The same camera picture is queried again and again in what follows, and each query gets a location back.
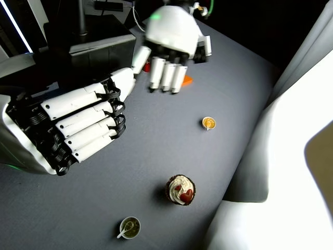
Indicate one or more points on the toy cupcake with white frosting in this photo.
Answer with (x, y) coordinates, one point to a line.
(180, 190)

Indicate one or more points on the metal pole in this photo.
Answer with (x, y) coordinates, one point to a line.
(82, 18)

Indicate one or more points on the white light strip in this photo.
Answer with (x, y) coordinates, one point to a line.
(18, 28)

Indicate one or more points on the grey table cloth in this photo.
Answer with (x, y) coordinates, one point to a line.
(156, 156)

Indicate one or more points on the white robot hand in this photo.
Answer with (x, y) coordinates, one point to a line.
(171, 28)
(78, 104)

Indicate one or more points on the black base box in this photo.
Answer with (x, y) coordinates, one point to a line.
(104, 44)

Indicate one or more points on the small bowl of yellow soup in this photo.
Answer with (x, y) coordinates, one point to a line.
(209, 123)

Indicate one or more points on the small bowl of green soup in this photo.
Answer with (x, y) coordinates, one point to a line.
(130, 227)

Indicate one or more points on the red cylinder block white cross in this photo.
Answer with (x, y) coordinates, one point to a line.
(147, 67)

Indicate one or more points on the orange wedge block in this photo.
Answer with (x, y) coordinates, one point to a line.
(187, 80)

